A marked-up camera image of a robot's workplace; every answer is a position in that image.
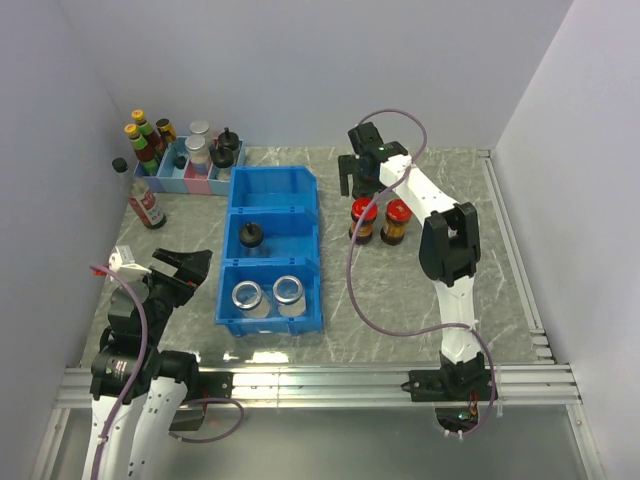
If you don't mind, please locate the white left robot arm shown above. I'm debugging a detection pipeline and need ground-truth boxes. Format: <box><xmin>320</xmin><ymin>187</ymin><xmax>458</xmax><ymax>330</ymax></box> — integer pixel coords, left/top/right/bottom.
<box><xmin>82</xmin><ymin>246</ymin><xmax>213</xmax><ymax>479</ymax></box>

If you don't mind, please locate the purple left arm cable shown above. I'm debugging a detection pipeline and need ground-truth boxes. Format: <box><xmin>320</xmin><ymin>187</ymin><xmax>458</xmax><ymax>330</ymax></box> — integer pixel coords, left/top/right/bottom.
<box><xmin>90</xmin><ymin>267</ymin><xmax>246</xmax><ymax>480</ymax></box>

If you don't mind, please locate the small silver-lid glass jar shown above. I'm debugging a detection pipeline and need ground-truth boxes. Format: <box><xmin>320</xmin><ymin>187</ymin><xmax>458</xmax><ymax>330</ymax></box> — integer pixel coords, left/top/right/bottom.
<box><xmin>232</xmin><ymin>280</ymin><xmax>271</xmax><ymax>319</ymax></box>

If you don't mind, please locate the green-neck sauce bottle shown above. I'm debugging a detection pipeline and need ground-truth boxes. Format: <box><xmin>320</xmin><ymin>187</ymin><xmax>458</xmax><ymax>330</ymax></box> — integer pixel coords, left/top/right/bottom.
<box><xmin>131</xmin><ymin>109</ymin><xmax>166</xmax><ymax>158</ymax></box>
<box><xmin>124</xmin><ymin>123</ymin><xmax>159</xmax><ymax>175</ymax></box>

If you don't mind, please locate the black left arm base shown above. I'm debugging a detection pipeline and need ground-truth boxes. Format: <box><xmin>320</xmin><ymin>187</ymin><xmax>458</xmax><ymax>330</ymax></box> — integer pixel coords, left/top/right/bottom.
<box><xmin>169</xmin><ymin>370</ymin><xmax>234</xmax><ymax>433</ymax></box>

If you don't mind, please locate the clear bottle red label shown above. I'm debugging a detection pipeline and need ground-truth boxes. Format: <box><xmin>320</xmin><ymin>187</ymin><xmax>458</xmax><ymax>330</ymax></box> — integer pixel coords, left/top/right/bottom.
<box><xmin>112</xmin><ymin>158</ymin><xmax>166</xmax><ymax>229</ymax></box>

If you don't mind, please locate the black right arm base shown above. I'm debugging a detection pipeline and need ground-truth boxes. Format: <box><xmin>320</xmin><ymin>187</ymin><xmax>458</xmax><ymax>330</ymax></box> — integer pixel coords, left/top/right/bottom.
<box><xmin>401</xmin><ymin>364</ymin><xmax>499</xmax><ymax>441</ymax></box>

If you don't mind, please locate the silver-lid jar tray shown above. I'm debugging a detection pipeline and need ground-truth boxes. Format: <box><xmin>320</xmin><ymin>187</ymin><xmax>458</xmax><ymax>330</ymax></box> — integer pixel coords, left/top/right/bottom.
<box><xmin>189</xmin><ymin>120</ymin><xmax>216</xmax><ymax>149</ymax></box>
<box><xmin>185</xmin><ymin>134</ymin><xmax>212</xmax><ymax>176</ymax></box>

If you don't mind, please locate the large silver-lid glass jar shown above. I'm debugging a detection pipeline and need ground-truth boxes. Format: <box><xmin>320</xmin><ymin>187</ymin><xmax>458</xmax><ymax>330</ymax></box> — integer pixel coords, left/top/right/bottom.
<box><xmin>273</xmin><ymin>275</ymin><xmax>306</xmax><ymax>318</ymax></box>

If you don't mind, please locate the black knob-lid glass jar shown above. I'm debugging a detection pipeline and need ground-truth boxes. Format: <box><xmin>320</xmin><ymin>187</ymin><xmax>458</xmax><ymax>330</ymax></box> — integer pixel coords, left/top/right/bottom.
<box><xmin>238</xmin><ymin>222</ymin><xmax>267</xmax><ymax>258</ymax></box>

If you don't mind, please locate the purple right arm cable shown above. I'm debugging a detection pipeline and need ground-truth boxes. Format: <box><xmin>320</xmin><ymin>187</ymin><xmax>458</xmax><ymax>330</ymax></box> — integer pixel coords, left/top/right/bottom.
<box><xmin>346</xmin><ymin>109</ymin><xmax>499</xmax><ymax>436</ymax></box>

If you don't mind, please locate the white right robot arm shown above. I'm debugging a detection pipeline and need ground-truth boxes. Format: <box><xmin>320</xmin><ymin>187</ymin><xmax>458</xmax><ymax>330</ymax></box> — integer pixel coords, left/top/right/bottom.
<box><xmin>338</xmin><ymin>118</ymin><xmax>496</xmax><ymax>402</ymax></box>

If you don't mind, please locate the black knob jar back tray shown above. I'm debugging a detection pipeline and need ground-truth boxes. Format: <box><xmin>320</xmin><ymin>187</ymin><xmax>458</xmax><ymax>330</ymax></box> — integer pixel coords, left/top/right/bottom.
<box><xmin>217</xmin><ymin>127</ymin><xmax>240</xmax><ymax>151</ymax></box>

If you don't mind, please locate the green-neck sauce bottle front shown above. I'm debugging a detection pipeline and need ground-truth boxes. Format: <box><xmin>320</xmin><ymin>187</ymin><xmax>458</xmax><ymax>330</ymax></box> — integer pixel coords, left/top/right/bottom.
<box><xmin>124</xmin><ymin>123</ymin><xmax>159</xmax><ymax>175</ymax></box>

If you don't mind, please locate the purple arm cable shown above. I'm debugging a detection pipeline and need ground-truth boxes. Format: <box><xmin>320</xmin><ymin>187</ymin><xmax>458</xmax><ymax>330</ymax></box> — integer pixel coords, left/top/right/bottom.
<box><xmin>90</xmin><ymin>267</ymin><xmax>246</xmax><ymax>480</ymax></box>
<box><xmin>346</xmin><ymin>109</ymin><xmax>499</xmax><ymax>436</ymax></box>

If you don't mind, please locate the red-lid sauce jar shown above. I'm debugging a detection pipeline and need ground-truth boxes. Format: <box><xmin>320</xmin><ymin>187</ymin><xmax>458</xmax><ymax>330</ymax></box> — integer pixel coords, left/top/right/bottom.
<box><xmin>380</xmin><ymin>199</ymin><xmax>412</xmax><ymax>246</ymax></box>
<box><xmin>349</xmin><ymin>198</ymin><xmax>378</xmax><ymax>245</ymax></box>

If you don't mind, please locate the silver-lid jar back tray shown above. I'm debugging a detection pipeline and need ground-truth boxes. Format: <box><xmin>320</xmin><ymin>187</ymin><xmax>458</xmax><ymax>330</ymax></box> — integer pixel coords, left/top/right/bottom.
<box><xmin>189</xmin><ymin>120</ymin><xmax>216</xmax><ymax>149</ymax></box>

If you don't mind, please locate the black knob jar tray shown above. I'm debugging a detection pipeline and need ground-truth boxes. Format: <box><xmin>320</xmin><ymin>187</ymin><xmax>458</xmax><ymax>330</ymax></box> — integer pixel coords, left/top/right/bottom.
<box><xmin>212</xmin><ymin>144</ymin><xmax>236</xmax><ymax>181</ymax></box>
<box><xmin>217</xmin><ymin>127</ymin><xmax>240</xmax><ymax>151</ymax></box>

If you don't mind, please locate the pastel compartment organizer tray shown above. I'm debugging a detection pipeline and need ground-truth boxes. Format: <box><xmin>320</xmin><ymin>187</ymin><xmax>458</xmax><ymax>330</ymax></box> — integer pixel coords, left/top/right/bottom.
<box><xmin>134</xmin><ymin>136</ymin><xmax>230</xmax><ymax>196</ymax></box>

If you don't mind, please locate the green-neck sauce bottle back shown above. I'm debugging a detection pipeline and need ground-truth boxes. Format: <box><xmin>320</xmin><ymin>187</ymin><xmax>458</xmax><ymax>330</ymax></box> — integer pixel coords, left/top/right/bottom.
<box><xmin>131</xmin><ymin>109</ymin><xmax>166</xmax><ymax>158</ymax></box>

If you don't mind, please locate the silver-lid jar front tray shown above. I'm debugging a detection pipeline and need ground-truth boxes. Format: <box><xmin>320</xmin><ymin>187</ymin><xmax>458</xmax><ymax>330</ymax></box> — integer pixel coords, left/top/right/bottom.
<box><xmin>185</xmin><ymin>134</ymin><xmax>212</xmax><ymax>176</ymax></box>

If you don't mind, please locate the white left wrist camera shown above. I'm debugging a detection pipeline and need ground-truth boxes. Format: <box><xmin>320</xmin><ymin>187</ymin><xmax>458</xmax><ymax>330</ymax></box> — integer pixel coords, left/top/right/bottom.
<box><xmin>103</xmin><ymin>245</ymin><xmax>151</xmax><ymax>282</ymax></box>

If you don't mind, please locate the small black item in tray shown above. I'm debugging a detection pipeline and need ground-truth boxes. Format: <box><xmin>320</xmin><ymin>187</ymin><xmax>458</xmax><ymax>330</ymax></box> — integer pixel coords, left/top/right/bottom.
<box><xmin>173</xmin><ymin>155</ymin><xmax>187</xmax><ymax>170</ymax></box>

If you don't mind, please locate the black knob jar front tray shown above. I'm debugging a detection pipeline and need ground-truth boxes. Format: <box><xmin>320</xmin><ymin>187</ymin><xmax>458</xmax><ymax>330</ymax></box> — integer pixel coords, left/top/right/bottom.
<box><xmin>212</xmin><ymin>144</ymin><xmax>236</xmax><ymax>181</ymax></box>

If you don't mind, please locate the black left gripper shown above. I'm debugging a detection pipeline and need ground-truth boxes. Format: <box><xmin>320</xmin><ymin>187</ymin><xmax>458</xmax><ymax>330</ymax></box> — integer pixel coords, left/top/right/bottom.
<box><xmin>137</xmin><ymin>247</ymin><xmax>211</xmax><ymax>344</ymax></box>

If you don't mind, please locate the blue three-compartment plastic bin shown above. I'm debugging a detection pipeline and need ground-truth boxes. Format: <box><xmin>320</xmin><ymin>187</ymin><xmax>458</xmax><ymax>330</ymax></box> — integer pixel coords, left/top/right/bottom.
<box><xmin>215</xmin><ymin>166</ymin><xmax>324</xmax><ymax>337</ymax></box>

